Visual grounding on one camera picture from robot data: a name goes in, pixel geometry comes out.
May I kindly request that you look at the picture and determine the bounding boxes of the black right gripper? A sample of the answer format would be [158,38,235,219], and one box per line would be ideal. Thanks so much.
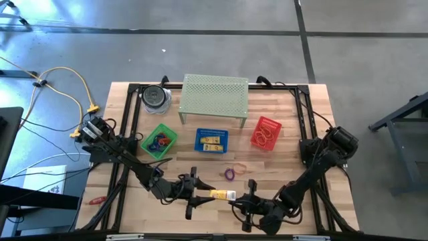
[233,179,268,233]

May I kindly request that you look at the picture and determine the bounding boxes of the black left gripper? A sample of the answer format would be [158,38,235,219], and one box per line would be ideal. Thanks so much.
[175,166,217,221]

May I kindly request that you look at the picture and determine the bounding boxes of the blue plastic basket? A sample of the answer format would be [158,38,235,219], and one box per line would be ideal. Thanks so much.
[194,128,229,154]

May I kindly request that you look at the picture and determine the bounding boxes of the green plastic basket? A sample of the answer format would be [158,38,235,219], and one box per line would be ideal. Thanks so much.
[140,123,179,161]

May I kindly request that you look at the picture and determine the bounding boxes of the red plastic basket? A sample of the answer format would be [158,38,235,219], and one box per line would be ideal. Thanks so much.
[250,115,283,151]

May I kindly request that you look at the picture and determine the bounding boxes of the green perforated metal shelf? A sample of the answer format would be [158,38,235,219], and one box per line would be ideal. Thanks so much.
[179,74,250,129]

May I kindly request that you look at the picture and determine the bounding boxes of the white cylindrical container black rim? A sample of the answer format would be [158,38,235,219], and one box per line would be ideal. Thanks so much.
[141,84,167,108]

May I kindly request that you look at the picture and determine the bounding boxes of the grey metal stand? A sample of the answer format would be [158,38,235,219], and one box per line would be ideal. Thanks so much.
[368,90,428,197]

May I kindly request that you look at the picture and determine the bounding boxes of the black metal beam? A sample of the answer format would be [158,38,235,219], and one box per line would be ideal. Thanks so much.
[0,183,80,211]

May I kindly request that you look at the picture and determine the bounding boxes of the black stand foot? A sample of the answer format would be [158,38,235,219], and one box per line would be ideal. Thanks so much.
[0,69,38,79]

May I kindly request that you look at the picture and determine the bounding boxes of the grey metal stand leg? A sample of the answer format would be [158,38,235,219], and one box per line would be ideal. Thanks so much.
[0,0,33,33]

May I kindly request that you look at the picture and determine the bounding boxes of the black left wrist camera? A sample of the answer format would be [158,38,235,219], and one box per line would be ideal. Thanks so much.
[177,182,194,199]

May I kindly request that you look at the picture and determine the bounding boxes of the silver aluminium bracket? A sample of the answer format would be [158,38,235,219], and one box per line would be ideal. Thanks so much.
[292,234,331,241]
[106,233,144,241]

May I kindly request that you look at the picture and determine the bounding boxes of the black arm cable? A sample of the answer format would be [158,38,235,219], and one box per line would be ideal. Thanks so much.
[274,81,335,130]

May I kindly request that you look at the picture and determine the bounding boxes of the black aluminium frame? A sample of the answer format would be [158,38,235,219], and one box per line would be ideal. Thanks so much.
[76,75,360,235]

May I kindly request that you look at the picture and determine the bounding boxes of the white floor cable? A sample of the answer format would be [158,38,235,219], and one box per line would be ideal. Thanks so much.
[0,152,91,184]

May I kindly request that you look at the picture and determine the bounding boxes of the yellow floor cable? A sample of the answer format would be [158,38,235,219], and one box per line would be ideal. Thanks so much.
[0,56,94,135]

